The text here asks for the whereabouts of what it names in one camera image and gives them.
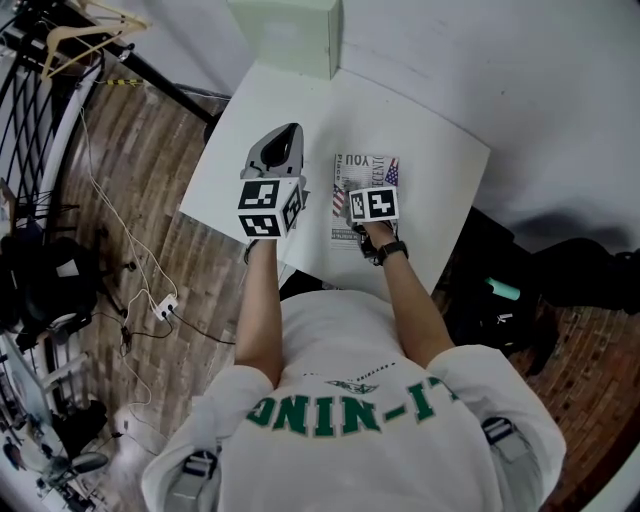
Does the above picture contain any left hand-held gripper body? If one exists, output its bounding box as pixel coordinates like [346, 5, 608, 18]
[237, 122, 309, 242]

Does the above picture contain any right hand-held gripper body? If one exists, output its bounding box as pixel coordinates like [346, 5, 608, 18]
[348, 185, 401, 222]

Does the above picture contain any printed flag cover book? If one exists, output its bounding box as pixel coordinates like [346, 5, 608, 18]
[329, 153, 400, 251]

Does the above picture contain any person's left forearm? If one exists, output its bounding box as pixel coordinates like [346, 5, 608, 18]
[234, 239, 286, 389]

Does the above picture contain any person's right forearm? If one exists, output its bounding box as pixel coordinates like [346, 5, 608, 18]
[359, 222, 456, 371]

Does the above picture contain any black wristwatch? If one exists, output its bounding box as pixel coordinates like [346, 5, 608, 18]
[374, 240, 410, 267]

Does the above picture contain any white table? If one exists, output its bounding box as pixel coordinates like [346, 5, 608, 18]
[178, 59, 492, 304]

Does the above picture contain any white power strip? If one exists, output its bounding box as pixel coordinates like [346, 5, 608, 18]
[153, 293, 180, 321]

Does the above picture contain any teal bottle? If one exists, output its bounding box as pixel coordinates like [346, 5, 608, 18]
[487, 277, 521, 301]

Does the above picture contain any black backpack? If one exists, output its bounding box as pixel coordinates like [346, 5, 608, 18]
[434, 207, 559, 376]

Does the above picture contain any black coat stand pole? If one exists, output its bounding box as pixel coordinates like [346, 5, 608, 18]
[107, 42, 221, 126]

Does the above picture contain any pale green box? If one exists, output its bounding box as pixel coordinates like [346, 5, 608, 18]
[225, 0, 345, 82]

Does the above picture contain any black office chair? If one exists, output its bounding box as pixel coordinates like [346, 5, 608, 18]
[0, 234, 126, 351]

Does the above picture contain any wooden clothes hanger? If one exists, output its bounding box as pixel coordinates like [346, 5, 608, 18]
[42, 4, 153, 81]

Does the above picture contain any black metal railing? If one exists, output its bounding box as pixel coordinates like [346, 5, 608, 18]
[0, 29, 101, 211]

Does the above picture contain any white t-shirt with green print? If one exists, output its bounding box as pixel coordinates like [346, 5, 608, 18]
[141, 291, 567, 512]

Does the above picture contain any black power cable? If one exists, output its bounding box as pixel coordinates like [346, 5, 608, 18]
[169, 312, 236, 346]

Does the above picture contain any long white cable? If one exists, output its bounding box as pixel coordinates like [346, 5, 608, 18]
[77, 104, 180, 301]

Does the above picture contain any grey left harness strap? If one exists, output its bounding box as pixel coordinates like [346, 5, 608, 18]
[172, 449, 221, 512]

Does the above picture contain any grey harness strap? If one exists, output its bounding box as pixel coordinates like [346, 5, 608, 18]
[172, 449, 221, 512]
[480, 416, 541, 512]

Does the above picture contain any grey right harness strap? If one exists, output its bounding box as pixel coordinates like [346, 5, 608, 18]
[480, 416, 541, 512]

